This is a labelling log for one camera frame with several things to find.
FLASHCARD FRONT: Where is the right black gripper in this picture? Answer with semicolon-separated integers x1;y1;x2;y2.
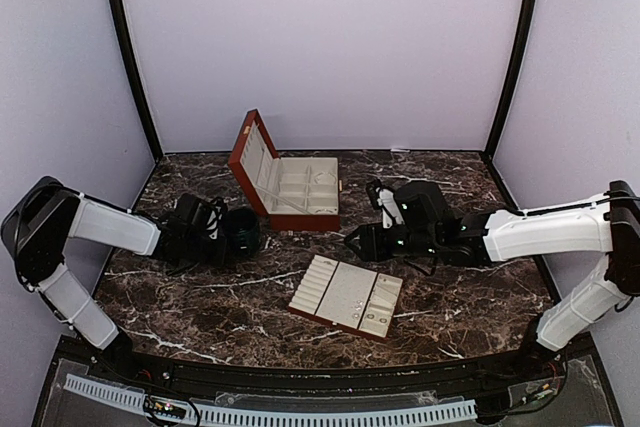
345;220;440;261

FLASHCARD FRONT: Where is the dark green cup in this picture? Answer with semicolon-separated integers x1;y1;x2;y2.
222;207;261;257

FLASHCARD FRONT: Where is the red jewelry tray cream insert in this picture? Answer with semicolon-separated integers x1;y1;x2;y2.
287;255;403;341

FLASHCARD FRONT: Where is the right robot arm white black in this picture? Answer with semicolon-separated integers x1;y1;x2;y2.
344;180;639;381

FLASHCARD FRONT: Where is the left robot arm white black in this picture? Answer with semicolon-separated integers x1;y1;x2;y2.
1;176;228;383

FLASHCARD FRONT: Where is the red wooden jewelry box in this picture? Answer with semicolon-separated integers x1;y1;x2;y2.
228;109;340;232

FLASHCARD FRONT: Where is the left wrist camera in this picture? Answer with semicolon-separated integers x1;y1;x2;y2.
174;193;228;240

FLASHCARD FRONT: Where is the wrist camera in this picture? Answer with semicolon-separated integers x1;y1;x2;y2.
174;193;228;240
366;179;404;229

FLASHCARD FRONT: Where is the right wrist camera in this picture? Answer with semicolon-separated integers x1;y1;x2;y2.
366;179;404;229

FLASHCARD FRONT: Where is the black front table rail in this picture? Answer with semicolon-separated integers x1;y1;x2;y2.
59;334;596;398

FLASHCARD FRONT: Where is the white slotted cable duct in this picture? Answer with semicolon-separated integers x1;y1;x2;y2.
63;374;478;426

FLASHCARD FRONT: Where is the left black frame post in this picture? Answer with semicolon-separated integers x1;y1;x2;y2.
108;0;164;162

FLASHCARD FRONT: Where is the black frame post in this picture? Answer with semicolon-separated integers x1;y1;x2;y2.
483;0;536;163
108;0;164;162

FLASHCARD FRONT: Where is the right black frame post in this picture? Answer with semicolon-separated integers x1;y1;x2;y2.
483;0;536;163

